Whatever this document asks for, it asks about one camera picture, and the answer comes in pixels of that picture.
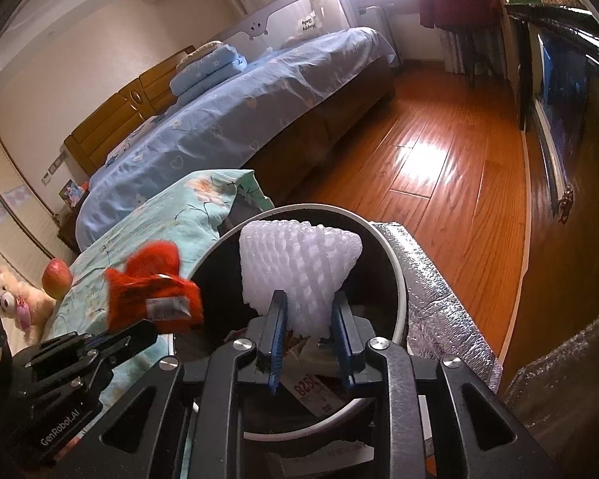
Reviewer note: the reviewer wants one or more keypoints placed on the red snack wrapper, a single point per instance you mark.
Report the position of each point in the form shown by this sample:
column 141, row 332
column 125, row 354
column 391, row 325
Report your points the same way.
column 149, row 279

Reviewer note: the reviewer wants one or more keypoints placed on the grey bed guard rail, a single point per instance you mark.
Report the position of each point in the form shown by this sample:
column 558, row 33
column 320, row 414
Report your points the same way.
column 279, row 15

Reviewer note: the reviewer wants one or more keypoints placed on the dark wooden nightstand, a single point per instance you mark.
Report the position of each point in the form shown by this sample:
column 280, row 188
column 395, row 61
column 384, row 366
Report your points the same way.
column 72, row 224

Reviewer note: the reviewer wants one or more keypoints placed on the red and white cigarette box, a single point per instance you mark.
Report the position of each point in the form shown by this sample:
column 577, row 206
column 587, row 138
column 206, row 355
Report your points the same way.
column 309, row 389

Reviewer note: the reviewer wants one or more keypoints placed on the grey curtain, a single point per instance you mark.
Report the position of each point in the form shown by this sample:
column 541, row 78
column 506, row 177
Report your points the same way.
column 471, row 52

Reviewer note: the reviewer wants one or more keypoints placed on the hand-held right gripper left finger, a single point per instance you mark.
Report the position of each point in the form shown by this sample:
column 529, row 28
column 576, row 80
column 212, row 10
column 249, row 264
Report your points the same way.
column 278, row 339

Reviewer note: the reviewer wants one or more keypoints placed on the silver foil insulated bag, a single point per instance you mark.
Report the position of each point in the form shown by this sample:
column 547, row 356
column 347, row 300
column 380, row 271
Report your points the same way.
column 439, row 319

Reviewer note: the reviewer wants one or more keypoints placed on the wall switch panel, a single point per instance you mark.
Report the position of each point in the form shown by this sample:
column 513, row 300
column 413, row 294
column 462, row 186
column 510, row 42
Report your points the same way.
column 52, row 168

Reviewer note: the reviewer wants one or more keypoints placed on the white foam fruit net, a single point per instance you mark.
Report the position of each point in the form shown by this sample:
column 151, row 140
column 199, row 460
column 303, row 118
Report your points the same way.
column 299, row 269

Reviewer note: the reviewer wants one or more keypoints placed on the red apple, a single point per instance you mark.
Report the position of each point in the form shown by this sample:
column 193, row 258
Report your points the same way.
column 56, row 279

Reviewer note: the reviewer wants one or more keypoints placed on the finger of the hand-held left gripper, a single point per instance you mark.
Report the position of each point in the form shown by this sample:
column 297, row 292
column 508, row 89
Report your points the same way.
column 55, row 359
column 125, row 342

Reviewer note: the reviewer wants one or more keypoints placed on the cream sliding wardrobe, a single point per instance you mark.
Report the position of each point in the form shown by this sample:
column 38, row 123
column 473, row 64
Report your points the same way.
column 5, row 199

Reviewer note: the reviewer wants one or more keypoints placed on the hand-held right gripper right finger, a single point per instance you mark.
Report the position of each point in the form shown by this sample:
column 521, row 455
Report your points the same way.
column 340, row 339

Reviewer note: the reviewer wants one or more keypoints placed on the folded blue quilt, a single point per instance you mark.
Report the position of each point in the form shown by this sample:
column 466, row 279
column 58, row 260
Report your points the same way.
column 209, row 75

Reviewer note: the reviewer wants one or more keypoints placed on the pale pillow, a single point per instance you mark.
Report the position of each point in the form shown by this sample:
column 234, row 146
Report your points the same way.
column 194, row 55

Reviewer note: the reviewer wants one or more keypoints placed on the grey round trash bin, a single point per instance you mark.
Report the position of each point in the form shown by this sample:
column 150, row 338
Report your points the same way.
column 219, row 269

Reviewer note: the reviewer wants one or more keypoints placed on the cream teddy bear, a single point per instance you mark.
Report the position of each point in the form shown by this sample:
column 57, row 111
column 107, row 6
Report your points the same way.
column 25, row 299

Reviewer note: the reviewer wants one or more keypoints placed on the bed with blue sheet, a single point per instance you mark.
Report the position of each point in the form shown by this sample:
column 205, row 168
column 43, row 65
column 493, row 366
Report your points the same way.
column 229, row 110

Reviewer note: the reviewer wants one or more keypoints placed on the dark foil bubble sheet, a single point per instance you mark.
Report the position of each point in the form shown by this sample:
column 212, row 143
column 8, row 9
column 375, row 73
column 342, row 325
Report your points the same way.
column 569, row 359

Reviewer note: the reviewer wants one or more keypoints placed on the white radiator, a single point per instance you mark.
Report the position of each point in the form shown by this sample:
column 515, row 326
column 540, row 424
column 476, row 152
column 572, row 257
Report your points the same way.
column 379, row 30

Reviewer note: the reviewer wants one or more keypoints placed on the wooden headboard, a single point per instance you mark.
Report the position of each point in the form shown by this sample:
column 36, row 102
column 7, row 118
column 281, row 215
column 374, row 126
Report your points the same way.
column 130, row 105

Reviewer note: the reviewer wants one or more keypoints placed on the small photo frame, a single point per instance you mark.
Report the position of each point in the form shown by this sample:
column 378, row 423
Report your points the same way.
column 72, row 192

